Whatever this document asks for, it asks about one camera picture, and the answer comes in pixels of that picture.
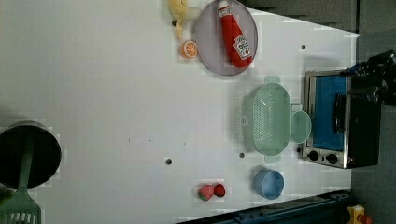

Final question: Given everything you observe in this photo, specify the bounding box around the green plastic strainer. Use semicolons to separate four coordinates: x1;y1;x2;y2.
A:
242;76;291;163

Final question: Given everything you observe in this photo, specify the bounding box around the orange slice toy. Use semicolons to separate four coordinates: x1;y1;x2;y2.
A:
180;40;198;59

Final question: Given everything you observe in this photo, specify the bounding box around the grey round plate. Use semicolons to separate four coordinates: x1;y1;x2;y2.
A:
195;0;258;76

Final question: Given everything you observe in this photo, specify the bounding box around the red ketchup bottle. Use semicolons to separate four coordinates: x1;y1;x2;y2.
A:
218;0;252;68

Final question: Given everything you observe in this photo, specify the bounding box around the dark red strawberry toy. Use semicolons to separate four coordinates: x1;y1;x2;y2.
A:
214;184;226;198

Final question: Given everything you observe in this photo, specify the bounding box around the blue bowl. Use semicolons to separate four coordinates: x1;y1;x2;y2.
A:
253;169;285;200

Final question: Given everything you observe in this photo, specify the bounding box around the green cup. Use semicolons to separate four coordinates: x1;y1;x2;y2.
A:
290;110;312;144

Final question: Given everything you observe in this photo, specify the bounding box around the yellow plush toy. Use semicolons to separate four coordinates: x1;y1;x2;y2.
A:
167;0;201;40

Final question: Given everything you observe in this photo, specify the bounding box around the silver toaster oven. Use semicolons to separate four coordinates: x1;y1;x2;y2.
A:
302;70;381;169

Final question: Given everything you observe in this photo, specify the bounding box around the black pot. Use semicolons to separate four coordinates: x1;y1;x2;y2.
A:
0;120;62;189

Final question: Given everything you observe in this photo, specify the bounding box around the yellow red emergency button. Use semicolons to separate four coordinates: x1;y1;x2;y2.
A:
347;205;373;224

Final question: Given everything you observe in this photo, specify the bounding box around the green spatula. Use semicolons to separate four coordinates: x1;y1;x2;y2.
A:
0;137;41;224

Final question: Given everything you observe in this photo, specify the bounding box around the blue metal frame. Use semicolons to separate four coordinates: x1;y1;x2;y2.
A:
178;191;355;224

